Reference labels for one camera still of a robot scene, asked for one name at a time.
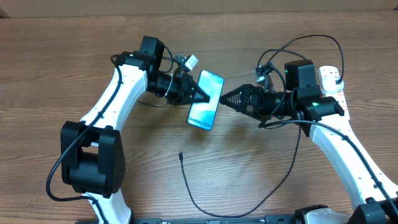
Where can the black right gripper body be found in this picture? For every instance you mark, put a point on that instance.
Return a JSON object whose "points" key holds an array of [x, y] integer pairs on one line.
{"points": [[267, 105]]}

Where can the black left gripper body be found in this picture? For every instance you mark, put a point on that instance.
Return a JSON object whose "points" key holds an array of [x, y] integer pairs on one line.
{"points": [[175, 89]]}

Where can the black Samsung smartphone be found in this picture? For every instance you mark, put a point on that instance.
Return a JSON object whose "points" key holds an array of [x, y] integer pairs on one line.
{"points": [[203, 110]]}

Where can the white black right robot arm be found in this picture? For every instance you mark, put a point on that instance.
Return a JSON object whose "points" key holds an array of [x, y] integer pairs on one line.
{"points": [[313, 100]]}

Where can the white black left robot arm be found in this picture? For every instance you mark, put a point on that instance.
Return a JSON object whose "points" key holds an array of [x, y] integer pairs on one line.
{"points": [[92, 158]]}

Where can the white charger plug adapter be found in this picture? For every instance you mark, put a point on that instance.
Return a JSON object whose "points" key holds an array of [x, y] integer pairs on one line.
{"points": [[331, 85]]}

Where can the white power strip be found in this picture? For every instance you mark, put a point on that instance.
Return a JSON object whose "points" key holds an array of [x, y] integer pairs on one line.
{"points": [[328, 75]]}

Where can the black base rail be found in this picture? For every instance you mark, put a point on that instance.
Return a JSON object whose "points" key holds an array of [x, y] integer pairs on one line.
{"points": [[211, 220]]}

